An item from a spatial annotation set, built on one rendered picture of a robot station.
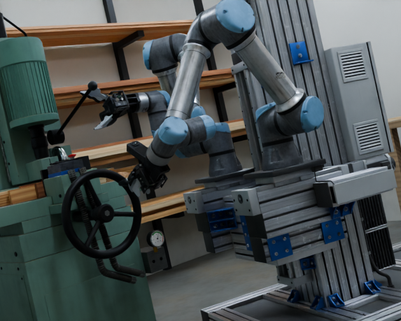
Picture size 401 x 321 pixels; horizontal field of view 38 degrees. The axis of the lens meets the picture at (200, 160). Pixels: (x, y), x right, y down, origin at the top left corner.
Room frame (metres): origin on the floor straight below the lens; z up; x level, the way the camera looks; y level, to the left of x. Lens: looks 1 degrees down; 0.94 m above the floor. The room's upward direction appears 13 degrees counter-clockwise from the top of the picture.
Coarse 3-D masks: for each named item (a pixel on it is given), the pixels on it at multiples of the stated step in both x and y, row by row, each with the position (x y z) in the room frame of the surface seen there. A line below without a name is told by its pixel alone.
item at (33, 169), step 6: (30, 162) 2.14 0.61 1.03; (36, 162) 2.10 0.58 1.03; (42, 162) 2.08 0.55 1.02; (48, 162) 2.09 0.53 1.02; (30, 168) 2.15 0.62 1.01; (36, 168) 2.11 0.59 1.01; (42, 168) 2.07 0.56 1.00; (30, 174) 2.16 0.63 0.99; (36, 174) 2.12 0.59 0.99; (30, 180) 2.17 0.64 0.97
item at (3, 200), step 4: (124, 168) 2.34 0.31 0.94; (128, 168) 2.35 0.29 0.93; (132, 168) 2.36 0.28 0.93; (116, 172) 2.31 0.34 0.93; (128, 172) 2.34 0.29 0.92; (0, 196) 2.00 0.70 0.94; (4, 196) 2.01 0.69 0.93; (8, 196) 2.02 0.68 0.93; (0, 200) 2.00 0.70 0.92; (4, 200) 2.01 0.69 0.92; (8, 200) 2.02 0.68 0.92; (0, 204) 2.00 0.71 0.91; (4, 204) 2.01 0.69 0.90; (8, 204) 2.02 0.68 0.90
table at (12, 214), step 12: (108, 192) 2.10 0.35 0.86; (120, 192) 2.13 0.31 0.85; (12, 204) 1.93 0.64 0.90; (24, 204) 1.89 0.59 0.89; (36, 204) 1.92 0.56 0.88; (48, 204) 1.95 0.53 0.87; (60, 204) 1.87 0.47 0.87; (72, 204) 1.90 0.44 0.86; (0, 216) 1.84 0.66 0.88; (12, 216) 1.86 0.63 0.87; (24, 216) 1.89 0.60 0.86; (36, 216) 1.91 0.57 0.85
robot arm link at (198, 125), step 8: (184, 120) 1.69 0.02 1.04; (192, 120) 1.69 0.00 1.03; (200, 120) 1.71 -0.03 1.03; (208, 120) 1.72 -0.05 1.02; (192, 128) 1.67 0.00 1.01; (200, 128) 1.69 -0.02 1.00; (208, 128) 1.71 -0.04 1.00; (192, 136) 1.67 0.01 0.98; (200, 136) 1.70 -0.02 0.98; (208, 136) 1.72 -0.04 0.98; (192, 144) 1.71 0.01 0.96
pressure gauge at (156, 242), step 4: (148, 232) 2.14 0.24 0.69; (152, 232) 2.11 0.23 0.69; (156, 232) 2.13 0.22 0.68; (160, 232) 2.14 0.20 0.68; (148, 236) 2.12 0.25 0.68; (152, 236) 2.11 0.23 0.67; (156, 236) 2.12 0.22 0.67; (160, 236) 2.14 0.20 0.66; (148, 240) 2.12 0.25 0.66; (152, 240) 2.11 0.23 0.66; (156, 240) 2.12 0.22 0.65; (160, 240) 2.13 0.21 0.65; (148, 244) 2.13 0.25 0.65; (152, 244) 2.11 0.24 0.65; (156, 244) 2.12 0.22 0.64; (160, 244) 2.13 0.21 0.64; (156, 248) 2.14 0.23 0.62
